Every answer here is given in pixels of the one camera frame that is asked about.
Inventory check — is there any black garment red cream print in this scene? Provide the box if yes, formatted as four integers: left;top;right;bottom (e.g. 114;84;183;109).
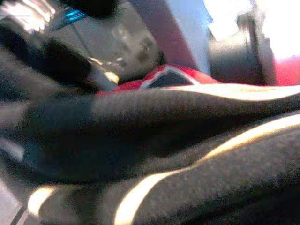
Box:
0;63;300;225

